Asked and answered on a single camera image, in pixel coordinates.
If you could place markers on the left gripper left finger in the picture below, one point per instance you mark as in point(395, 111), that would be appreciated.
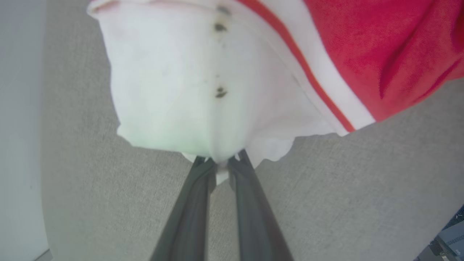
point(188, 221)

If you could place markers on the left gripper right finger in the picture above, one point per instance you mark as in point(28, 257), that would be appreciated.
point(253, 221)

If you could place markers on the red and white jersey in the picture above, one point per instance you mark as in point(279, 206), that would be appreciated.
point(174, 72)

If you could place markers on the grey fabric sofa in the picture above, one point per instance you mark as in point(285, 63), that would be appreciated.
point(344, 199)

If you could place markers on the dark grey machine housing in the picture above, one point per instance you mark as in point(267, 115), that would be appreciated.
point(451, 239)

